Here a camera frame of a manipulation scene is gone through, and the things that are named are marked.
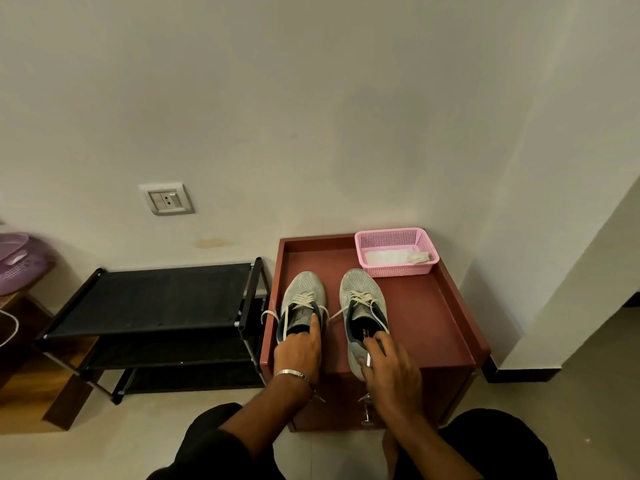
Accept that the white cable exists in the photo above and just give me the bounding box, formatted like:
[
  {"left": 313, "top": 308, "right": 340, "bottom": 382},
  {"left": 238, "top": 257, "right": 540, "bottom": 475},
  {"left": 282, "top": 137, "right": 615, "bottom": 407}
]
[{"left": 0, "top": 309, "right": 20, "bottom": 348}]

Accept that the silver bracelet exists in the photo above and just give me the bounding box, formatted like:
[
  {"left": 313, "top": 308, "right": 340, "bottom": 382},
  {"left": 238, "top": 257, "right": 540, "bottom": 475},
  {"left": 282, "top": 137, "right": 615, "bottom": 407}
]
[{"left": 272, "top": 368, "right": 317, "bottom": 395}]

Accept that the person's left forearm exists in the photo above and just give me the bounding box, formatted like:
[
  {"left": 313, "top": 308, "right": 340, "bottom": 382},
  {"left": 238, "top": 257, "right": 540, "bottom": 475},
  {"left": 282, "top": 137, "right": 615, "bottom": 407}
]
[{"left": 219, "top": 374, "right": 313, "bottom": 461}]

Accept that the brown wooden furniture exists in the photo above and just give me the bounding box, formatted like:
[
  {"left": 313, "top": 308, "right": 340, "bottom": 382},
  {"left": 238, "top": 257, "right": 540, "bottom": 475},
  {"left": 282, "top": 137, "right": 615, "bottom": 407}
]
[{"left": 0, "top": 289, "right": 99, "bottom": 435}]

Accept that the purple plastic basket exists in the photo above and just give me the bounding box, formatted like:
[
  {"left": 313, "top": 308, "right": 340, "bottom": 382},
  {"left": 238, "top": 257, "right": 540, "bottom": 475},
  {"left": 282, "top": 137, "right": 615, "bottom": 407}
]
[{"left": 0, "top": 233, "right": 57, "bottom": 297}]

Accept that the black shoe rack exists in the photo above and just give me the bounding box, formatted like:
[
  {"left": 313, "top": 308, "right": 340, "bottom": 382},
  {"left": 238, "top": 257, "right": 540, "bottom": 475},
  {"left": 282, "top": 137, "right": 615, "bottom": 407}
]
[{"left": 35, "top": 257, "right": 273, "bottom": 405}]

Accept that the reddish-brown side table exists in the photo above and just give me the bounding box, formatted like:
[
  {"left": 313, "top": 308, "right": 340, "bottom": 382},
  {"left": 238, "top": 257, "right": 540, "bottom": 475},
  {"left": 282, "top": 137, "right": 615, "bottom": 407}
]
[{"left": 259, "top": 233, "right": 492, "bottom": 433}]

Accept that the white wall socket plate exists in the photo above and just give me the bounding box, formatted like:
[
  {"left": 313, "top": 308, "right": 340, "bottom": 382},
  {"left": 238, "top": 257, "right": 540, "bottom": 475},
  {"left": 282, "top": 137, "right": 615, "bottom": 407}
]
[{"left": 138, "top": 182, "right": 195, "bottom": 217}]

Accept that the black skirting board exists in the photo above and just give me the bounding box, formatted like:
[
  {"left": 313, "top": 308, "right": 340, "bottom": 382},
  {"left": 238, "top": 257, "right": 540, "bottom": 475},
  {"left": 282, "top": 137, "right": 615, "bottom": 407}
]
[{"left": 481, "top": 354, "right": 562, "bottom": 385}]

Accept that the person's right hand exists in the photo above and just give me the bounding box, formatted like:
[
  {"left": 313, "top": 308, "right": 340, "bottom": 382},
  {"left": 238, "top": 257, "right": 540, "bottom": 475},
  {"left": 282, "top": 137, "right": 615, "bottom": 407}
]
[{"left": 359, "top": 330, "right": 425, "bottom": 425}]

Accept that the stack of white wipes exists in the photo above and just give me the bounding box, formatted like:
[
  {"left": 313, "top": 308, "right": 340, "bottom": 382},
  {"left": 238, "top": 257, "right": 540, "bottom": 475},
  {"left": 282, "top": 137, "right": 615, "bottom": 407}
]
[{"left": 363, "top": 248, "right": 416, "bottom": 268}]

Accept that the grey sneaker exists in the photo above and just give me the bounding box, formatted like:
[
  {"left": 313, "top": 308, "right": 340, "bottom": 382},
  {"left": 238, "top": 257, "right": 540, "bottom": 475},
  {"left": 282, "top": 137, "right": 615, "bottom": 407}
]
[
  {"left": 261, "top": 271, "right": 331, "bottom": 345},
  {"left": 329, "top": 268, "right": 390, "bottom": 383}
]

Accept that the person's left hand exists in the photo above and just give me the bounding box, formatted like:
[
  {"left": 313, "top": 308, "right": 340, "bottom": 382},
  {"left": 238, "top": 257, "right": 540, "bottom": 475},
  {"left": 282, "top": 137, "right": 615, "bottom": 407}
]
[{"left": 273, "top": 313, "right": 323, "bottom": 391}]

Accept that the pink plastic basket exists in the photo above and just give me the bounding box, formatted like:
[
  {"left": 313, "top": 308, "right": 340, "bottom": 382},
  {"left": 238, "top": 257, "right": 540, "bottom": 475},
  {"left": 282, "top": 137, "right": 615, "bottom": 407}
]
[{"left": 354, "top": 227, "right": 441, "bottom": 279}]

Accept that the person's right forearm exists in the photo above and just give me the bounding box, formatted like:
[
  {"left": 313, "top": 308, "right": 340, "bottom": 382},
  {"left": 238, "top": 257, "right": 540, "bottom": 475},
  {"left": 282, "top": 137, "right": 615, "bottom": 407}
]
[{"left": 382, "top": 412, "right": 483, "bottom": 480}]

